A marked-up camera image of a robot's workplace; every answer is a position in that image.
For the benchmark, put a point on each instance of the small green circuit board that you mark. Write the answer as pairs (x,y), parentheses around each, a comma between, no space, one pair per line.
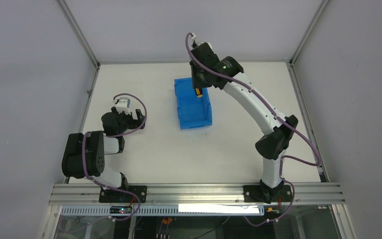
(120,210)

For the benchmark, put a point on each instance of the yellow black handled screwdriver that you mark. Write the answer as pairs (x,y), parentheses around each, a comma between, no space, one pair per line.
(198,92)

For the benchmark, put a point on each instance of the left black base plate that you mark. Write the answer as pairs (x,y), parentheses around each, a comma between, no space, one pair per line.
(111,196)

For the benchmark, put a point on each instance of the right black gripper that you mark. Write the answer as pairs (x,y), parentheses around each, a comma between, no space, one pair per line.
(197,81)

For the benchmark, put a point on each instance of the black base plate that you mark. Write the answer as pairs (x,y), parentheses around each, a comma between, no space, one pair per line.
(265,194)
(111,196)

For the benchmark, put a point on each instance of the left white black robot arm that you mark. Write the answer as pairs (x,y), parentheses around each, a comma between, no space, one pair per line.
(84,155)

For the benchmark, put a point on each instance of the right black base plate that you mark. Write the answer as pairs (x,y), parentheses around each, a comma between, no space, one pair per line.
(265,194)

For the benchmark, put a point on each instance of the aluminium mounting rail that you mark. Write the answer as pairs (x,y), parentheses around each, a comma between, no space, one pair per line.
(174,194)

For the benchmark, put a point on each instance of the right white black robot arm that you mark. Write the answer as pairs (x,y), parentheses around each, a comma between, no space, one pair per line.
(226,74)

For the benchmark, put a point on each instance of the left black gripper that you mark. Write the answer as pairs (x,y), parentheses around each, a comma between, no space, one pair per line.
(137,119)

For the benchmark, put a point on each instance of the blue plastic storage bin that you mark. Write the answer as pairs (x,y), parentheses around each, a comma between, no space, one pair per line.
(193,111)

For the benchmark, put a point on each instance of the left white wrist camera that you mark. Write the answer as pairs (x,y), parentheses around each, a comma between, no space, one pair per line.
(122,105)

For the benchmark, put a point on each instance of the perforated grey cable duct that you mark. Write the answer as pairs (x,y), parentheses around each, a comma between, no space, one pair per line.
(176,210)

